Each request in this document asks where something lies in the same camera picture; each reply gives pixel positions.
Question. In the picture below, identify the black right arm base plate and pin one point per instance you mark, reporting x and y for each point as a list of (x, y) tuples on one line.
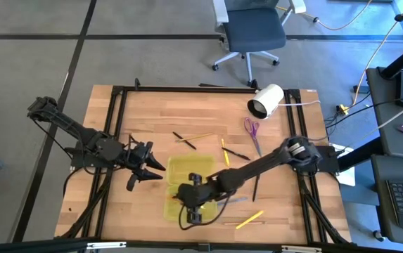
[(329, 158)]

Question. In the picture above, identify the yellow highlighter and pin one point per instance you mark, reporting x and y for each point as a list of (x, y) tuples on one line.
[(249, 219)]

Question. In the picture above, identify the natural wood pencil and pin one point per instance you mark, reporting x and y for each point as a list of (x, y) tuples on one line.
[(229, 223)]

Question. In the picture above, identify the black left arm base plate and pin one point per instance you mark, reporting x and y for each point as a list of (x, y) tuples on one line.
[(81, 160)]

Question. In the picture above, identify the translucent yellow-green supply box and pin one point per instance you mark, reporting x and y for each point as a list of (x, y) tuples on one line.
[(187, 165)]

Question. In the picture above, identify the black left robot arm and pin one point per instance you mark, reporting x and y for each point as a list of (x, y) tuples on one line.
[(64, 121)]

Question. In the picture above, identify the dark red pen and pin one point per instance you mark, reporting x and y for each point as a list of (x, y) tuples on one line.
[(236, 154)]

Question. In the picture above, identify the black pen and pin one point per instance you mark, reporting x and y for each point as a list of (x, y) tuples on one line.
[(184, 140), (256, 188)]

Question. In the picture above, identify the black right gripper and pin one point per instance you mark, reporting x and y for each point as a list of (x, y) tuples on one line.
[(196, 195)]

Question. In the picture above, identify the grey office chair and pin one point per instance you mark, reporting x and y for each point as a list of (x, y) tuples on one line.
[(254, 30)]

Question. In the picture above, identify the black desk leg beam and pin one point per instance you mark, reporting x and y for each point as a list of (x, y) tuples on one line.
[(401, 61), (359, 154)]

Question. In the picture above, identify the silver metal bracket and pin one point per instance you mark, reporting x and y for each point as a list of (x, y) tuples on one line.
[(301, 249), (106, 245)]

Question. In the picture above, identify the blue pen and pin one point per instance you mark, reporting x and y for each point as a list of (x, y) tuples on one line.
[(234, 201)]

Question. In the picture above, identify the thin yellow pencil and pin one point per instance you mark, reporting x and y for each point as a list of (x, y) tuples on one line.
[(197, 137)]

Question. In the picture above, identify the dark grey desk top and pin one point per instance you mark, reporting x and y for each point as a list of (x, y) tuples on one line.
[(384, 123), (380, 211)]

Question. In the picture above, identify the white paper sheet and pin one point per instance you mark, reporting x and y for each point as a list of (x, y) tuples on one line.
[(347, 177)]

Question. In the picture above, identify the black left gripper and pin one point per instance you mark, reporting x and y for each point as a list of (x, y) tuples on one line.
[(136, 158)]

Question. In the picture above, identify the black aluminium table frame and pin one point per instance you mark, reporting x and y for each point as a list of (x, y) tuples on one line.
[(187, 90)]

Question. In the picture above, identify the short yellow marker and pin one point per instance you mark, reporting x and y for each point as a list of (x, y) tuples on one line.
[(225, 152)]

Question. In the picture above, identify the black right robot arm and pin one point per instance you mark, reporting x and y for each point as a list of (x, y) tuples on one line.
[(257, 165)]

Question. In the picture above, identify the yellow power plug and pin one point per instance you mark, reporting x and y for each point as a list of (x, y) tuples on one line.
[(343, 109)]

